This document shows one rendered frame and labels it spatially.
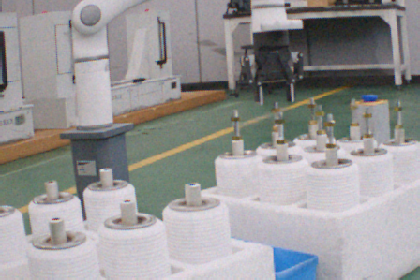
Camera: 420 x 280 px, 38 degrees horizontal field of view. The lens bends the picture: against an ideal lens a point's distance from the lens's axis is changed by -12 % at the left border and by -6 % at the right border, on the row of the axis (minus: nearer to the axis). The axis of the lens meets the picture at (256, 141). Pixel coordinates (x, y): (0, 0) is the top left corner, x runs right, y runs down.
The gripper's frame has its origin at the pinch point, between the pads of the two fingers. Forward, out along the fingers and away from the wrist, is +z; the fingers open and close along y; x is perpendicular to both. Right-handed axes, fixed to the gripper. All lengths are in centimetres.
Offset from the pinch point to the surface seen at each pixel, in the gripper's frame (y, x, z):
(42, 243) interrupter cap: 55, 49, 10
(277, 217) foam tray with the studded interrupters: 11.3, 23.1, 19.1
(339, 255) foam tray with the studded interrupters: 5.7, 35.9, 24.1
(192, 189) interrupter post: 31, 40, 8
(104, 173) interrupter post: 40.6, 18.3, 7.9
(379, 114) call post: -28.5, -3.9, 7.0
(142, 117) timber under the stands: -35, -305, 32
